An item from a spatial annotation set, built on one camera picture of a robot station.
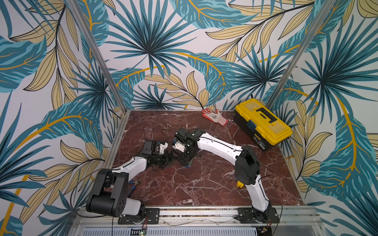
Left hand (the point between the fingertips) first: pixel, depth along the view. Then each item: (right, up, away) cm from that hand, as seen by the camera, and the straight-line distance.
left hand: (177, 161), depth 85 cm
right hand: (+5, +2, +2) cm, 6 cm away
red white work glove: (+27, +27, +30) cm, 48 cm away
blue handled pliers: (-24, -12, -1) cm, 27 cm away
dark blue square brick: (+6, -5, +6) cm, 9 cm away
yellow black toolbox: (+51, +20, +6) cm, 55 cm away
